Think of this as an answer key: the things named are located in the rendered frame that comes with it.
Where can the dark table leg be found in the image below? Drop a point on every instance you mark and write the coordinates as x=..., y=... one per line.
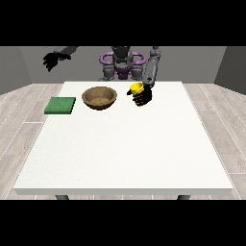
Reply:
x=62, y=197
x=184, y=197

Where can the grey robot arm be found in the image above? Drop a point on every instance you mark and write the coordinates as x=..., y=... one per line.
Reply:
x=65, y=50
x=151, y=68

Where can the grey robot trunk purple rings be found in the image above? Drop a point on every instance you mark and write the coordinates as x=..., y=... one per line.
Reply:
x=121, y=65

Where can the green square pad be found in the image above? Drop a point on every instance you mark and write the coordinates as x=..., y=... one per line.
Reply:
x=60, y=105

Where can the brown wooden bowl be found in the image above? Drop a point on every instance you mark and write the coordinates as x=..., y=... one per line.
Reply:
x=99, y=97

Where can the yellow cup with melon print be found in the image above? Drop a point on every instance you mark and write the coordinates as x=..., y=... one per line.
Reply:
x=136, y=87

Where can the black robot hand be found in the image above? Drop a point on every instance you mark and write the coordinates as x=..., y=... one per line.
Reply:
x=144, y=96
x=52, y=60

